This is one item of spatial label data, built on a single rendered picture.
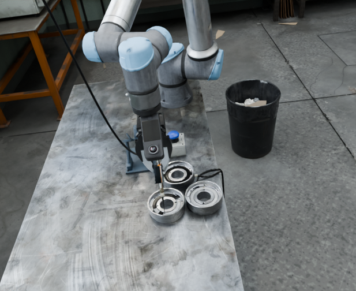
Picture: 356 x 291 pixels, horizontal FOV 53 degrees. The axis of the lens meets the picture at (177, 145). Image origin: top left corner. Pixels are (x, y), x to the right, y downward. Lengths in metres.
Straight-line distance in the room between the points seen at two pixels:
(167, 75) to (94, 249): 0.72
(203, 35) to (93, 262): 0.81
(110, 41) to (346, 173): 1.81
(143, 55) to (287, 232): 1.45
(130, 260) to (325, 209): 1.41
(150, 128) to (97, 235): 0.36
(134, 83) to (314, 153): 1.84
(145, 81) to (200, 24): 0.51
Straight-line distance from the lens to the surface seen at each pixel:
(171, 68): 1.39
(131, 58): 0.78
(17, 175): 2.76
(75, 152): 1.35
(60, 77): 3.25
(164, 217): 0.99
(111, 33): 0.94
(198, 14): 1.25
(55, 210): 1.16
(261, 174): 2.31
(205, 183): 1.06
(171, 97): 1.45
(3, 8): 3.16
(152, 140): 0.84
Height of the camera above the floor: 1.57
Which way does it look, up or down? 38 degrees down
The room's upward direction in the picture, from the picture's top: 8 degrees counter-clockwise
